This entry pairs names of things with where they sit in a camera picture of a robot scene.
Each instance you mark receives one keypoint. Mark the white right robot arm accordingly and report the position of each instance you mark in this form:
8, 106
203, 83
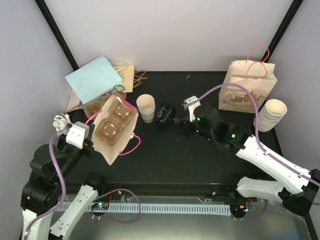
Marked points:
292, 186

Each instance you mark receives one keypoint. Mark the light blue paper bag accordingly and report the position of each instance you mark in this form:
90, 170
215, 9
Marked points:
93, 79

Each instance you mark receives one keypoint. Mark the tall stack paper cups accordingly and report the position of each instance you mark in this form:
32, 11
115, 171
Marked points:
270, 115

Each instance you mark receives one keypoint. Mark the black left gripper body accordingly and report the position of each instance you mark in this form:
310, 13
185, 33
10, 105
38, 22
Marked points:
89, 145

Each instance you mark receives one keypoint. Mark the stacked pulp cup carriers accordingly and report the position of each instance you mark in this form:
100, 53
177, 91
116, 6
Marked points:
94, 106

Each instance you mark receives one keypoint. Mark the small stack paper cups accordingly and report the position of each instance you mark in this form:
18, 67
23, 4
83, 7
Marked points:
146, 107

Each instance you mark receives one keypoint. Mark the brown kraft paper bag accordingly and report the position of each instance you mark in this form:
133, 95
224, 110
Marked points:
130, 78

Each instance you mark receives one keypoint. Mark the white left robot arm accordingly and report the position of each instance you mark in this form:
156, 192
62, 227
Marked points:
43, 191

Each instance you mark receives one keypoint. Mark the patterned flat paper bag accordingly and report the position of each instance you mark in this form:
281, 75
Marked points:
74, 103

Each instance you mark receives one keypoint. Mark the cream paper bag pink sides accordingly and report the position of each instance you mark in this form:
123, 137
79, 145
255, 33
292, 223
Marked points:
128, 141

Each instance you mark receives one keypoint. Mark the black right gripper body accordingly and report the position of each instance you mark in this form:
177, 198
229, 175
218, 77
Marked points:
189, 132

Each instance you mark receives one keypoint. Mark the Cream Bear printed paper bag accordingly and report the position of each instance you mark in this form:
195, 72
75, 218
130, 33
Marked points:
248, 83

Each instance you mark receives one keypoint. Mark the brown pulp cup carrier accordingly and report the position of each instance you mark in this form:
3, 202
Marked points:
110, 128

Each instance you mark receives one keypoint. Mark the light blue slotted cable duct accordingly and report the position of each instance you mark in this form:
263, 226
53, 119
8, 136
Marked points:
157, 208

